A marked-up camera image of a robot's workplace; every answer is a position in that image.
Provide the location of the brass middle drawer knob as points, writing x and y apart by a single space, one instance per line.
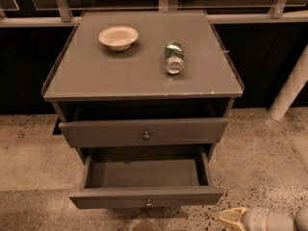
148 203

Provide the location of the white diagonal pole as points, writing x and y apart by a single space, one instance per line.
296 81

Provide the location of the grey drawer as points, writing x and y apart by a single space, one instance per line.
114 133
127 181

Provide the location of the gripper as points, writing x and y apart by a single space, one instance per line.
254 218

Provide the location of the grey top drawer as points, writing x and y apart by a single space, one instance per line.
114 133

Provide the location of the green soda can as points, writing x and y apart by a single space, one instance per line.
174 57

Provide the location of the metal railing frame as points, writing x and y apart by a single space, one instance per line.
60 13

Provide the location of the grey drawer cabinet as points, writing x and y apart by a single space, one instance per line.
91 82

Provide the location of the brass top drawer knob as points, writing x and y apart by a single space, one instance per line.
146 135

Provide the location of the white bowl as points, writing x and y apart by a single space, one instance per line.
118 38

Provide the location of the brass drawer knob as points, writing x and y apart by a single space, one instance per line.
148 203
146 135

